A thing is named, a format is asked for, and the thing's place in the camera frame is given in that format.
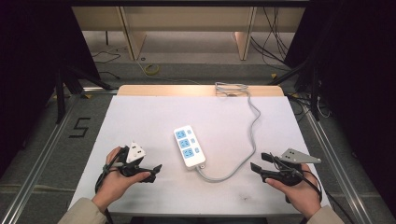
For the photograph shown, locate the bundle of black cables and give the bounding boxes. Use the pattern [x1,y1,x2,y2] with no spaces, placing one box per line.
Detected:
[249,6,294,72]

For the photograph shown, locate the grey power strip cable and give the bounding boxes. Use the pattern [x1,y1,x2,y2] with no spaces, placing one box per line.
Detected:
[195,81,262,184]

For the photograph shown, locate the black metal stand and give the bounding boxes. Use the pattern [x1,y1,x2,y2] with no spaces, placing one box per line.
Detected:
[55,64,117,125]
[266,59,322,121]

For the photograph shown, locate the beige wooden desk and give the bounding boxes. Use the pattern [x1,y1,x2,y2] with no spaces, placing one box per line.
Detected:
[71,6,306,62]

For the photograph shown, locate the yellow tape roll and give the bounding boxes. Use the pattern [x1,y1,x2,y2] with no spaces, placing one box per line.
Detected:
[143,63,162,77]

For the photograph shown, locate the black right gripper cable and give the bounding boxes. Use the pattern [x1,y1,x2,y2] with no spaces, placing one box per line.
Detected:
[269,152,356,224]

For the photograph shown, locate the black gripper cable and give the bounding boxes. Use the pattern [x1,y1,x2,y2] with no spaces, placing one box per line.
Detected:
[93,146,130,224]
[269,152,356,224]

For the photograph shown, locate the black floor cable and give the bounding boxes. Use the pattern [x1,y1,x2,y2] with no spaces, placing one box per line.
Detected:
[92,49,122,80]

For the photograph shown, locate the person's left hand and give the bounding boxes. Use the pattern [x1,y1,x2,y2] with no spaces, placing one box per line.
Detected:
[92,147,152,213]

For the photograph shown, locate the white power strip blue sockets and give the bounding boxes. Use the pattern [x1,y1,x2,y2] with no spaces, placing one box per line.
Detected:
[173,124,207,171]

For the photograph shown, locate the white table cover board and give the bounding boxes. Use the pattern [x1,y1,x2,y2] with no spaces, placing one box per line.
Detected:
[68,94,332,217]

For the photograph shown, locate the person's right hand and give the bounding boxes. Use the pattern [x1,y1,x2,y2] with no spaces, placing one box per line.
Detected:
[264,163,322,220]

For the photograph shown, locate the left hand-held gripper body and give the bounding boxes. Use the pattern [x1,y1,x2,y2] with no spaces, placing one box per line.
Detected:
[117,141,156,179]

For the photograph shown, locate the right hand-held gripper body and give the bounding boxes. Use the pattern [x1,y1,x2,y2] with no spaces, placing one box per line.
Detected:
[263,147,322,188]

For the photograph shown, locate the aluminium floor rail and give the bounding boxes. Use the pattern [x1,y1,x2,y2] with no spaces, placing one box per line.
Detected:
[302,106,375,224]
[0,92,82,224]

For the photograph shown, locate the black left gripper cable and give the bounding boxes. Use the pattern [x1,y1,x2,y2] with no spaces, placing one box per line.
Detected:
[93,146,130,224]

